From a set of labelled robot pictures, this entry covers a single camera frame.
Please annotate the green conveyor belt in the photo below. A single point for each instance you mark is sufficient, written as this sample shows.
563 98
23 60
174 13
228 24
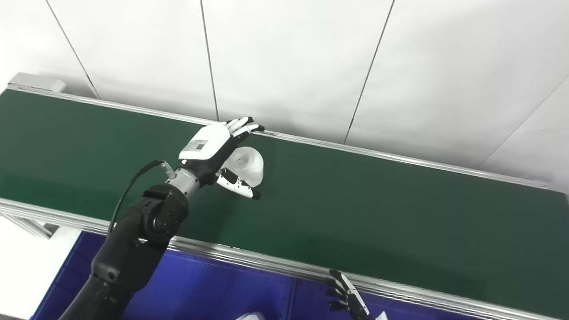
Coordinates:
355 213
249 258

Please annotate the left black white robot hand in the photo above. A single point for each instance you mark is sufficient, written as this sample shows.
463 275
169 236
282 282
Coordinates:
206 144

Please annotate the white rounded plastic part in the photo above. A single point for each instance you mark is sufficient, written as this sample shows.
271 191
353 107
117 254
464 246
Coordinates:
249 166
246 316

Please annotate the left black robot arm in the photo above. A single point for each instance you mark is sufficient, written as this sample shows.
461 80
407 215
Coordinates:
133 244

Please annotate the wide blue plastic bin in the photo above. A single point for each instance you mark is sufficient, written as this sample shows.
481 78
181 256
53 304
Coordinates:
200 289
311 306

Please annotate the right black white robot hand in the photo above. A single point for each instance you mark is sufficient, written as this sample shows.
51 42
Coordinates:
353 304

